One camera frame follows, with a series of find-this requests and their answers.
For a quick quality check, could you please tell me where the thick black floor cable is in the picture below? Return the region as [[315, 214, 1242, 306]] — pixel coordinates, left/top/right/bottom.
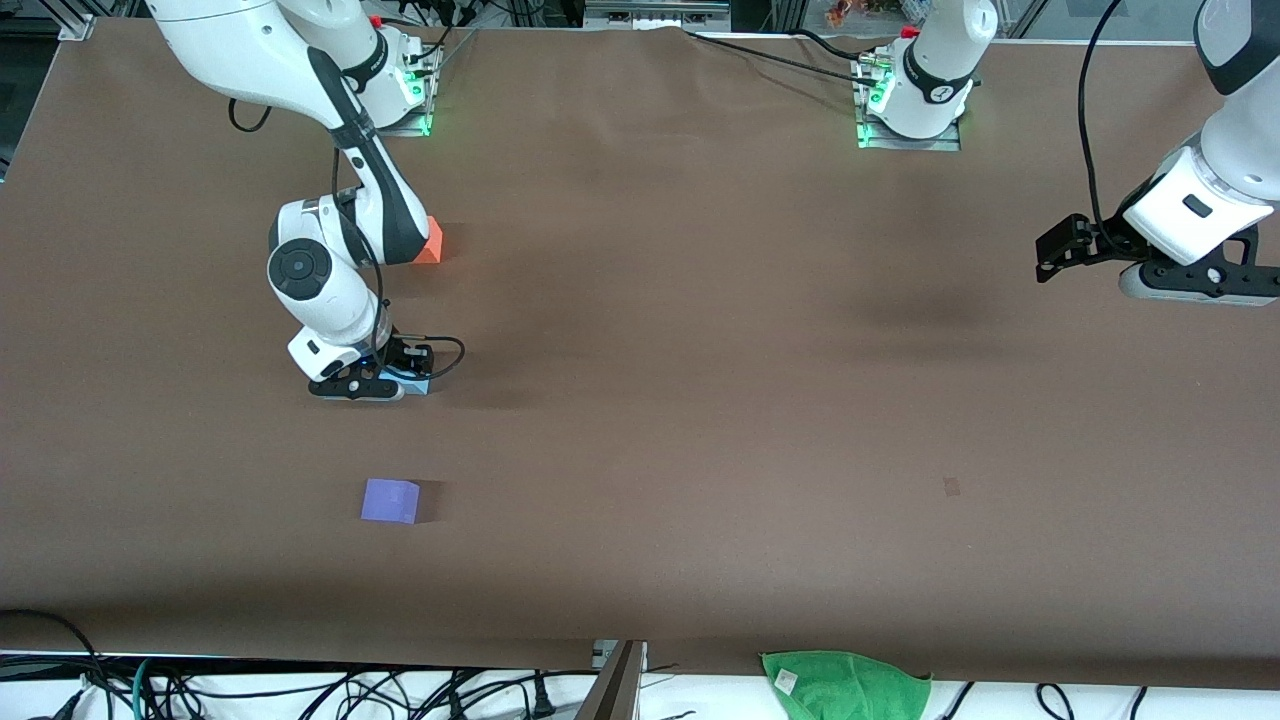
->
[[0, 609, 107, 720]]

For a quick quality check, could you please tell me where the small colourful object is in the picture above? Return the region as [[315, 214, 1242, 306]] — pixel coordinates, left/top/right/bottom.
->
[[824, 0, 903, 27]]

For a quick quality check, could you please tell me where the grey metal post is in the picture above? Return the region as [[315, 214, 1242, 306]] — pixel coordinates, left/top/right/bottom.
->
[[574, 640, 649, 720]]

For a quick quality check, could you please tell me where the long black table cable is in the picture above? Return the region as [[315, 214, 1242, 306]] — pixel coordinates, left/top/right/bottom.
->
[[684, 30, 883, 89]]

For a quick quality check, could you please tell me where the green cloth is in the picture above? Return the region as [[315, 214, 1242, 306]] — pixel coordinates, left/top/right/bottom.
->
[[760, 650, 934, 720]]

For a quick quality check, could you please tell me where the silver metal rail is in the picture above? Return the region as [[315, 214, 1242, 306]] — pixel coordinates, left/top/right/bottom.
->
[[584, 0, 732, 32]]

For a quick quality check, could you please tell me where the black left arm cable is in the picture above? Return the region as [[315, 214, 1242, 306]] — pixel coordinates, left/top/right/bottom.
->
[[1076, 0, 1133, 237]]

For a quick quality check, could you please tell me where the black cable with plug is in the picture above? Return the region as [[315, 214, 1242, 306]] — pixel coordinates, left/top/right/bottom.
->
[[440, 668, 558, 720]]

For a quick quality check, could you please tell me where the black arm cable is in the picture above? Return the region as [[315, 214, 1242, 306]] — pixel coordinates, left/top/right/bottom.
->
[[227, 94, 468, 383], [1076, 0, 1133, 237]]

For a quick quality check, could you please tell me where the brown table cover sheet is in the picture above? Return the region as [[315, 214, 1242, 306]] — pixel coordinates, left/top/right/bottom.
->
[[0, 15, 1280, 691]]

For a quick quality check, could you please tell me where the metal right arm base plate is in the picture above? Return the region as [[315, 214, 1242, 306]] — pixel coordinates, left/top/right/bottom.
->
[[327, 40, 444, 139]]

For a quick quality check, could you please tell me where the purple foam cube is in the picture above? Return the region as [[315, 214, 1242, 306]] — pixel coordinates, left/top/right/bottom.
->
[[360, 477, 422, 526]]

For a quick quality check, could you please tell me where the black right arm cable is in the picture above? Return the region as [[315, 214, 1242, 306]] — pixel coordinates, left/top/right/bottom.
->
[[227, 94, 468, 383]]

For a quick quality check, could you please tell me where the short black table cable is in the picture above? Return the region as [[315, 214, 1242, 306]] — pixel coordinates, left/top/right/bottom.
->
[[790, 28, 873, 65]]

